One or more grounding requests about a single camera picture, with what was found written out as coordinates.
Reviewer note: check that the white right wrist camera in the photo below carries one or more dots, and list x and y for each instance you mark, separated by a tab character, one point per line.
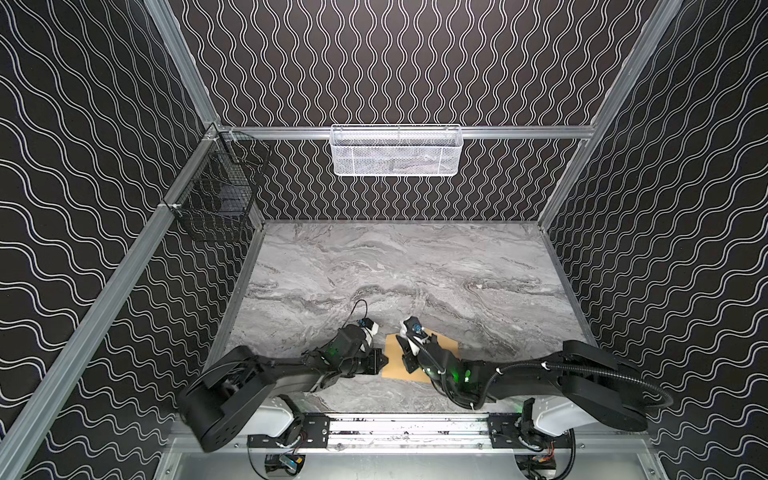
412	329

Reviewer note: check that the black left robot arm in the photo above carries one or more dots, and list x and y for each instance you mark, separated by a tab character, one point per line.
243	388

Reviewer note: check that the aluminium frame corner post left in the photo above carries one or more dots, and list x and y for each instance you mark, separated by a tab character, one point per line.
178	50

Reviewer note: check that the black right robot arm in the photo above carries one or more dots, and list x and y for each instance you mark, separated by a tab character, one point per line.
580	384

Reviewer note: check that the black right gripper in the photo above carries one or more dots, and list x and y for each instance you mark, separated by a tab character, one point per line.
408	358

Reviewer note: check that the black wire basket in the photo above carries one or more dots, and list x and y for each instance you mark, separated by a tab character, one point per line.
216	205

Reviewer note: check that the aluminium back crossbar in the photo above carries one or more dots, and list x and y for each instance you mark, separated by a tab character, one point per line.
378	131

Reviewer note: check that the aluminium frame corner post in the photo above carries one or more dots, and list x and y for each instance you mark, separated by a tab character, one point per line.
178	50
646	43

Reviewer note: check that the white wire mesh basket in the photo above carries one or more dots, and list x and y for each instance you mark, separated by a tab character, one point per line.
396	156

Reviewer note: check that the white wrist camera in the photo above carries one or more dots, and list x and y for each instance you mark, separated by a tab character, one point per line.
370	329
412	329

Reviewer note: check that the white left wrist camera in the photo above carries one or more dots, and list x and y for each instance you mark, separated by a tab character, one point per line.
370	329

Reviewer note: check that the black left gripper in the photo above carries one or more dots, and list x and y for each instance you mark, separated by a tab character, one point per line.
372	360

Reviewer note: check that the aluminium frame corner post right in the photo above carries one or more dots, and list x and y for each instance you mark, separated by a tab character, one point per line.
646	43

